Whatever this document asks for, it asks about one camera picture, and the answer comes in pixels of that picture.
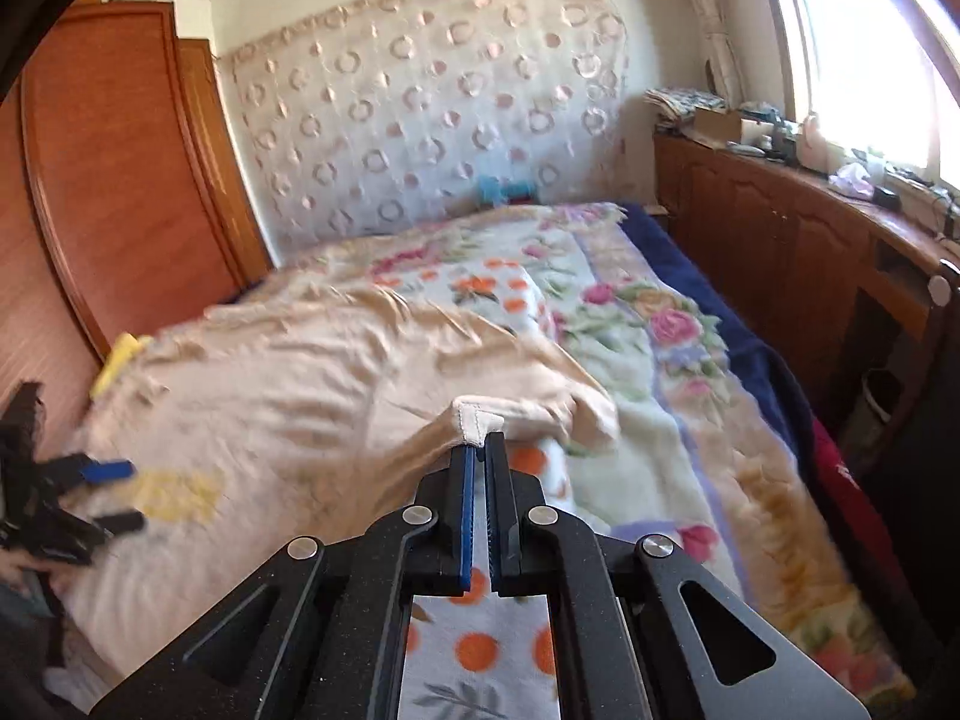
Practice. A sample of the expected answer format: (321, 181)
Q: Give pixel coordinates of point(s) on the white bottle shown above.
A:
(814, 142)

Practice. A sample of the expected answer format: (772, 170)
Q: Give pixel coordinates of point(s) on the beige garment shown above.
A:
(300, 390)

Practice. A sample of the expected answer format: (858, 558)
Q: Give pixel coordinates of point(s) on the navy blanket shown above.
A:
(750, 345)

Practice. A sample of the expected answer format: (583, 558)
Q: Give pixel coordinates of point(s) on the wooden cabinet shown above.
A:
(750, 217)

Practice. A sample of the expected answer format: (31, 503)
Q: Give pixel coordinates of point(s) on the crumpled tissue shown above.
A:
(851, 180)

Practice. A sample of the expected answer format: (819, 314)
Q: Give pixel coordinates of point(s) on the wooden headboard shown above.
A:
(127, 165)

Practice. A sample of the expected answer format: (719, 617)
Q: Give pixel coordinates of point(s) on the cardboard box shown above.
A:
(716, 124)

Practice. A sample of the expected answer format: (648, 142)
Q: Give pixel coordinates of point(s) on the yellow pillow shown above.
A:
(120, 364)

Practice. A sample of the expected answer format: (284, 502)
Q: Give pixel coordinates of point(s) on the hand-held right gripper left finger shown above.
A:
(468, 510)

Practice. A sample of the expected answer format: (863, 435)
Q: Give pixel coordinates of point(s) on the orange print bedsheet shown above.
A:
(480, 652)

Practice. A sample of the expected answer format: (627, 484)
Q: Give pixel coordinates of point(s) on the window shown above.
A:
(862, 52)

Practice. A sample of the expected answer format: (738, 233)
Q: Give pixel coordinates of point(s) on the patterned fabric stack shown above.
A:
(686, 101)

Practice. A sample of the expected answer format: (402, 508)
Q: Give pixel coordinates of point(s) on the circle patterned curtain cloth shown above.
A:
(420, 105)

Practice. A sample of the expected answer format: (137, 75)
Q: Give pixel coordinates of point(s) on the red cloth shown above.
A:
(847, 480)

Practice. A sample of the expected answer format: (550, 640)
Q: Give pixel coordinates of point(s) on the floral blanket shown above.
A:
(675, 330)

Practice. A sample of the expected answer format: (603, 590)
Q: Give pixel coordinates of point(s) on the white round knob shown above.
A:
(939, 289)

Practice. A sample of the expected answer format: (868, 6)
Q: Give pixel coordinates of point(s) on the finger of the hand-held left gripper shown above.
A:
(109, 471)
(120, 522)

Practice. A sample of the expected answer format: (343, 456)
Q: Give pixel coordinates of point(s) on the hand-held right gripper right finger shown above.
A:
(495, 510)

